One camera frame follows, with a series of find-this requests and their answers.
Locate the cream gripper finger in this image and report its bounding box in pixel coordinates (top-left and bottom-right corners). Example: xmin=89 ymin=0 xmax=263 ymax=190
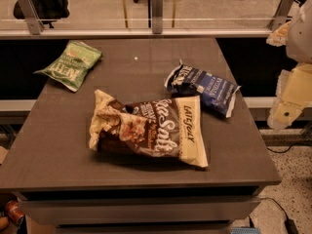
xmin=267 ymin=63 xmax=312 ymax=130
xmin=266 ymin=21 xmax=290 ymax=47

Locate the brown sea salt chip bag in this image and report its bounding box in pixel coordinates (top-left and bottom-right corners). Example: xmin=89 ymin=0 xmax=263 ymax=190
xmin=89 ymin=90 xmax=208 ymax=168

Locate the blue salt vinegar chip bag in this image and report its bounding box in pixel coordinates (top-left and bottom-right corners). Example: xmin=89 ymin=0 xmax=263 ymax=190
xmin=164 ymin=61 xmax=240 ymax=118

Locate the green jalapeno chip bag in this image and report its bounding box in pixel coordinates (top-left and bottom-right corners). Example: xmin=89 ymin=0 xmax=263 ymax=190
xmin=35 ymin=40 xmax=102 ymax=92

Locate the black bag behind glass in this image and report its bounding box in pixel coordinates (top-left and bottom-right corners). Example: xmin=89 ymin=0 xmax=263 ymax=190
xmin=13 ymin=0 xmax=70 ymax=29

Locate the black power adapter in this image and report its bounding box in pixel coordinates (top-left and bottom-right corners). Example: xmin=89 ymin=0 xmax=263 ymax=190
xmin=285 ymin=219 xmax=298 ymax=234

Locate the grey table drawer unit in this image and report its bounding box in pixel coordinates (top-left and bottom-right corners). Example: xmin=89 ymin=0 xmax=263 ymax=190
xmin=20 ymin=195 xmax=259 ymax=234

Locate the glass barrier panel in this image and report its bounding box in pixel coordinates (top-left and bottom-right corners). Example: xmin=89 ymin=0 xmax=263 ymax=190
xmin=0 ymin=0 xmax=293 ymax=31

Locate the red soda can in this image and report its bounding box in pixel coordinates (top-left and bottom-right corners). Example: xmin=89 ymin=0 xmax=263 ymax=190
xmin=4 ymin=200 xmax=24 ymax=226

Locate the right metal glass bracket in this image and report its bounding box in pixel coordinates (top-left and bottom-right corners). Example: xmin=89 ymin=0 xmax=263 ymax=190
xmin=267 ymin=0 xmax=294 ymax=31

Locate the metal glass bracket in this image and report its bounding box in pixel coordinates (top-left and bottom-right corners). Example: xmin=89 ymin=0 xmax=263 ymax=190
xmin=18 ymin=0 xmax=44 ymax=35
xmin=151 ymin=0 xmax=163 ymax=34
xmin=267 ymin=0 xmax=294 ymax=31

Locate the black floor cable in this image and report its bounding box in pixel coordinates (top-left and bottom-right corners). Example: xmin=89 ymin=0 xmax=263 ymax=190
xmin=259 ymin=141 xmax=312 ymax=222

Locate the middle metal glass bracket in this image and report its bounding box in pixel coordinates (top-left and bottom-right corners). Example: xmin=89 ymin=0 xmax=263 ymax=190
xmin=151 ymin=0 xmax=163 ymax=34

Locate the left metal glass bracket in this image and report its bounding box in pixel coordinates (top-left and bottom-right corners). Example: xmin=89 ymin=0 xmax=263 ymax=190
xmin=18 ymin=0 xmax=44 ymax=35

